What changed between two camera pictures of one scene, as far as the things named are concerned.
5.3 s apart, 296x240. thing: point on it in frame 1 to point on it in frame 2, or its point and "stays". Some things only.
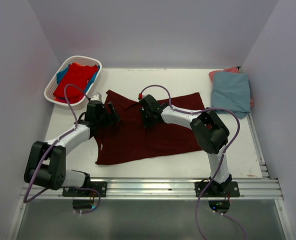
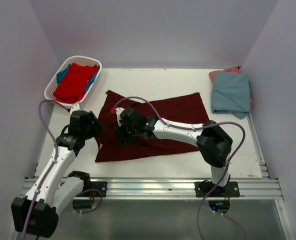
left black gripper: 111,117 to 97,127
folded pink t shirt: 232,70 stays
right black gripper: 145,123 to 121,138
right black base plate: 232,190 stays
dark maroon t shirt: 129,140 stays
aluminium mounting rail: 269,188 stays
